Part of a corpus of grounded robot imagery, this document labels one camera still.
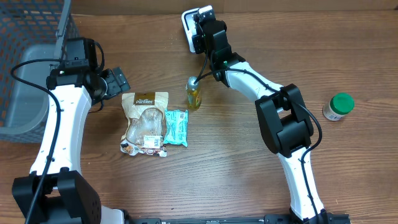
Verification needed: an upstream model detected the brown snack packet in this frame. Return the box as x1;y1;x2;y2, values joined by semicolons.
121;92;169;150

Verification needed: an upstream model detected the clear bottle with silver cap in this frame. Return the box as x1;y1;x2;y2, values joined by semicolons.
186;77;201;110

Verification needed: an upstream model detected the teal tissue pack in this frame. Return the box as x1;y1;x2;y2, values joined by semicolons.
164;110;188;147

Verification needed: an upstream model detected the green lid jar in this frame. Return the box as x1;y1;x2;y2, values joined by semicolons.
322;93;354;121

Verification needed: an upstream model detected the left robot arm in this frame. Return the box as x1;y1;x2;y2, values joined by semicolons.
12;37;130;223

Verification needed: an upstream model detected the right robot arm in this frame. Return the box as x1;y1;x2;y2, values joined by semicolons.
182;6;328;223

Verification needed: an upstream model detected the white barcode scanner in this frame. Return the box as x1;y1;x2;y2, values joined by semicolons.
181;8;198;53

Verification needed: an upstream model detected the grey plastic mesh basket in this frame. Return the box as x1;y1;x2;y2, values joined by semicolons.
1;0;79;142

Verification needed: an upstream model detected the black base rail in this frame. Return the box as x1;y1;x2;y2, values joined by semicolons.
125;213;351;224

